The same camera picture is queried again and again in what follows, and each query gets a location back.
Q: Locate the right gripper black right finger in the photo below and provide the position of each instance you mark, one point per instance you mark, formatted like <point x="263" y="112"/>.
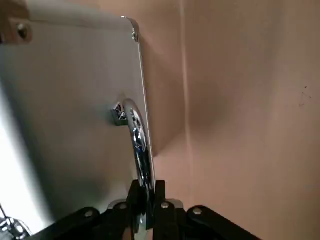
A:
<point x="180" y="225"/>

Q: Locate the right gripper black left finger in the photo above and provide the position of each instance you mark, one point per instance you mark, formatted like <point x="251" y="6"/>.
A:
<point x="87" y="225"/>

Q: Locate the silver aluminium medical case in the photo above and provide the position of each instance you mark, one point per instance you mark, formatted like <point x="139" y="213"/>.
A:
<point x="75" y="100"/>

